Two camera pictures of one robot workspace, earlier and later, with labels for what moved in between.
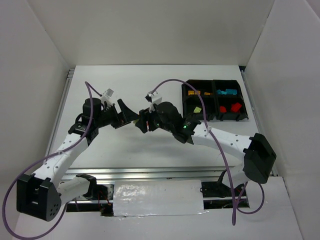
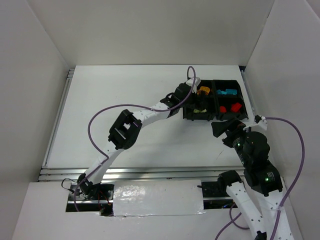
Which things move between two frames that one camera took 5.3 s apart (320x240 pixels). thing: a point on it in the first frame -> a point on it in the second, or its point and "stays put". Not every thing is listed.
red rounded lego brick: (223, 109) stays put
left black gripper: (116, 117) -> (194, 95)
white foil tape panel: (158, 197) stays put
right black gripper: (144, 120) -> (230, 136)
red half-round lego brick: (234, 107) stays put
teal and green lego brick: (231, 91) stays put
